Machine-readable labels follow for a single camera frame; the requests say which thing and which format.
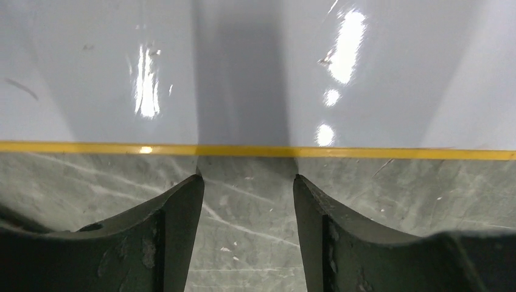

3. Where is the yellow framed whiteboard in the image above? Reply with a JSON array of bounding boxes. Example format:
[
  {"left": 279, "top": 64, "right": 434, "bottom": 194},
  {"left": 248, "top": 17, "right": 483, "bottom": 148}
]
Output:
[{"left": 1, "top": 1, "right": 515, "bottom": 161}]

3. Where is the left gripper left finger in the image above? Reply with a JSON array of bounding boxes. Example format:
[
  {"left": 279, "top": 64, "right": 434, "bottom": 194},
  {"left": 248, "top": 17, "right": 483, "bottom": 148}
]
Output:
[{"left": 1, "top": 175, "right": 204, "bottom": 291}]

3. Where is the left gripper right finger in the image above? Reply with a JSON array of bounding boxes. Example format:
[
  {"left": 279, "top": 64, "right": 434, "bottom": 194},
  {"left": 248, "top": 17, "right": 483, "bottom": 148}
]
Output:
[{"left": 293, "top": 175, "right": 515, "bottom": 291}]

